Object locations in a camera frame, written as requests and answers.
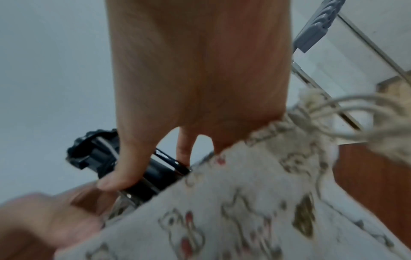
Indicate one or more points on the black tripod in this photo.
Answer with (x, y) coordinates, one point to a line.
(96, 152)

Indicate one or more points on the person's right hand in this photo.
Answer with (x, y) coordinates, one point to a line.
(199, 63)

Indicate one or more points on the metal clothes rack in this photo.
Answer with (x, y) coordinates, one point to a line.
(369, 48)

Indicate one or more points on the person's left hand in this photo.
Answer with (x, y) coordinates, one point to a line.
(48, 221)

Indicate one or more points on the purple hook rail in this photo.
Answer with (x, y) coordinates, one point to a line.
(313, 33)

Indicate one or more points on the cat print fabric bag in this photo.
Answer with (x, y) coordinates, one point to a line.
(240, 203)

